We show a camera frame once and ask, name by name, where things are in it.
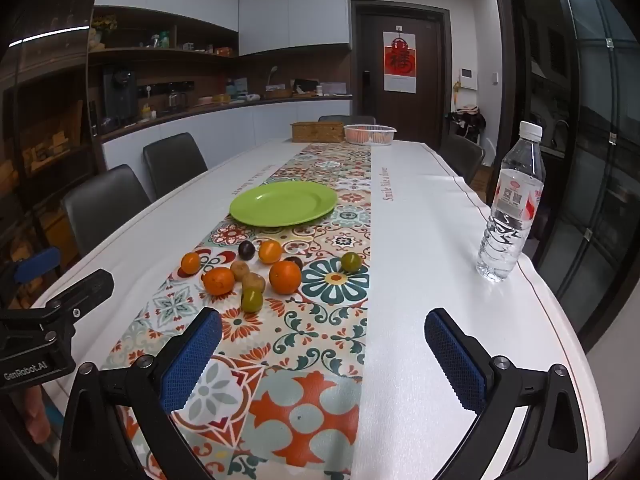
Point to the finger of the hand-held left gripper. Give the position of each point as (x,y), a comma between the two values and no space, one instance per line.
(37,262)
(85,292)

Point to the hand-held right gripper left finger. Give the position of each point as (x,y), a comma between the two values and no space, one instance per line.
(192,360)

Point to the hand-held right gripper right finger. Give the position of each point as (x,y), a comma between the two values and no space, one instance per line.
(455,365)

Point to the large orange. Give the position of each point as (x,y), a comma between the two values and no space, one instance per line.
(218,281)
(285,277)

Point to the green citrus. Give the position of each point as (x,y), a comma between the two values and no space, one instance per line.
(351,262)
(251,300)

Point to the small orange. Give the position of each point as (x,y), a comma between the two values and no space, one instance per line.
(270,251)
(190,263)

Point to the brown kiwi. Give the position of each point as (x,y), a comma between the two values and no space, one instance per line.
(239,270)
(254,282)

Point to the dark plum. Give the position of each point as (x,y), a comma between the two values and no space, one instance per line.
(246,249)

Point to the green plate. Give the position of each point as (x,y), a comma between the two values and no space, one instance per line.
(282,203)

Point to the grey dining chair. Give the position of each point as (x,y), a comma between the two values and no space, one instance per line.
(172,162)
(346,119)
(105,205)
(462,157)

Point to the white floral patterned tablecloth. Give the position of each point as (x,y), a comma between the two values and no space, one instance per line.
(320,360)

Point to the clear plastic water bottle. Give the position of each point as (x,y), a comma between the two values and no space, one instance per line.
(510,210)

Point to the black coffee machine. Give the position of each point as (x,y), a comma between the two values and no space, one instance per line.
(120,97)

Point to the white base cabinets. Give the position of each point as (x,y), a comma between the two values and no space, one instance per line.
(250,120)

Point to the pile of dark bags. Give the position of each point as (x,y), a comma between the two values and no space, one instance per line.
(465,121)

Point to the white plastic basket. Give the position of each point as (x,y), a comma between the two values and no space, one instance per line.
(369,135)

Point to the yellow flower bouquet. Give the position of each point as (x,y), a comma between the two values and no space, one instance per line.
(103,24)

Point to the glass sliding door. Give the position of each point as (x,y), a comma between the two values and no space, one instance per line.
(595,160)

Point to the wicker basket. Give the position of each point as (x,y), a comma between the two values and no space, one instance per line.
(277,93)

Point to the dark wooden door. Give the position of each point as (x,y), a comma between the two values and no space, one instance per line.
(430,60)

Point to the white upper cabinets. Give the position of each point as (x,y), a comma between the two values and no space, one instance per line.
(220,5)

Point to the white wall intercom panel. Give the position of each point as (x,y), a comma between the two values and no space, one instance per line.
(467,78)

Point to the red and white wall poster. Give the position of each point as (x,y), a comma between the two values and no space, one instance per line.
(400,62)

